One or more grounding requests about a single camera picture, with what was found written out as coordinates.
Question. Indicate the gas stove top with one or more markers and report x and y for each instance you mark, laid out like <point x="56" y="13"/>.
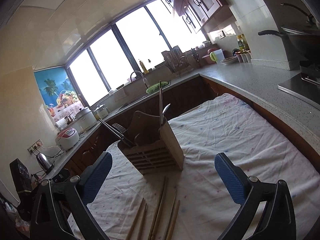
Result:
<point x="304" y="85"/>

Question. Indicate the wooden chopstick middle pair right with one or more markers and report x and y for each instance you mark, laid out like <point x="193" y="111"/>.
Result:
<point x="160" y="213"/>

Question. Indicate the metal fork in holder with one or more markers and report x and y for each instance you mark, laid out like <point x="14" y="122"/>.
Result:
<point x="119" y="128"/>

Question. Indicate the metal spoon in holder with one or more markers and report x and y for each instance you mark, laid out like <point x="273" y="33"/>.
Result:
<point x="163" y="112"/>

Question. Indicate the green white pitcher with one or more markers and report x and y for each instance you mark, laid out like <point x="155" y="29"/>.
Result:
<point x="217" y="55"/>

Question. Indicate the dish drying rack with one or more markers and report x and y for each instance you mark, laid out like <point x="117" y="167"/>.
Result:
<point x="176" y="61"/>

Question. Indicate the wooden utensil holder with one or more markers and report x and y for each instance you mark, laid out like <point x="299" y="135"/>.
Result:
<point x="156" y="148"/>

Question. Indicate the wooden chopstick pair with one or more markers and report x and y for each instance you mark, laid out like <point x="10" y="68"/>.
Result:
<point x="157" y="208"/>
<point x="160" y="213"/>

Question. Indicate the wooden chopstick middle pair left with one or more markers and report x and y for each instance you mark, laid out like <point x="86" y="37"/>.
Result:
<point x="157" y="208"/>

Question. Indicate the dark chopsticks in holder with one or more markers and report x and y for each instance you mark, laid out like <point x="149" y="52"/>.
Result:
<point x="119" y="135"/>

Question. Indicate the tropical fruit poster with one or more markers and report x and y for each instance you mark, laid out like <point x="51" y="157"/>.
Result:
<point x="59" y="95"/>

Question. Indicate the metal chopstick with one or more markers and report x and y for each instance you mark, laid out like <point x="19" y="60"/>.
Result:
<point x="160" y="104"/>

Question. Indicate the chrome sink faucet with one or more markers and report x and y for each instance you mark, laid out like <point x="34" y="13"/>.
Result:
<point x="139" y="75"/>

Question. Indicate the small white slow cooker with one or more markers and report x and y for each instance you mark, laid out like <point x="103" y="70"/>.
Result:
<point x="102" y="111"/>

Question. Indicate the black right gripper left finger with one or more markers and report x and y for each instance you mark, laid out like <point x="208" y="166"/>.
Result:
<point x="48" y="219"/>

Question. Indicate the large white rice cooker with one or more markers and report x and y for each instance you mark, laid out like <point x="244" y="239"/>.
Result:
<point x="86" y="118"/>

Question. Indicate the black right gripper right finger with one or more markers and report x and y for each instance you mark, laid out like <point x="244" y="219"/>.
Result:
<point x="278" y="218"/>

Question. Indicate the white red rice cooker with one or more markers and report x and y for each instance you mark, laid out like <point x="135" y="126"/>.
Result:
<point x="67" y="139"/>

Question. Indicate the wall power outlet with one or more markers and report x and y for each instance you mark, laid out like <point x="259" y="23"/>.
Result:
<point x="35" y="146"/>

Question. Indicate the steel electric kettle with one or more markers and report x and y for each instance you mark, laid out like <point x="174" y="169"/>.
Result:
<point x="44" y="162"/>

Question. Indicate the oil bottle yellow green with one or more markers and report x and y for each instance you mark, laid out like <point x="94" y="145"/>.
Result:
<point x="242" y="43"/>

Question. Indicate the paper towel roll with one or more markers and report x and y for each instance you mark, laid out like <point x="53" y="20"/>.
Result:
<point x="61" y="124"/>

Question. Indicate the pink bowl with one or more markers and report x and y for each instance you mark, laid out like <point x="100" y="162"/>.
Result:
<point x="207" y="58"/>

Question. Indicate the yellow bottle on sill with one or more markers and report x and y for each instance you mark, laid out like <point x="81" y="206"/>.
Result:
<point x="143" y="67"/>

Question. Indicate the white seasoning jars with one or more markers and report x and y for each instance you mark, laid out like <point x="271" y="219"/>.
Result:
<point x="243" y="57"/>

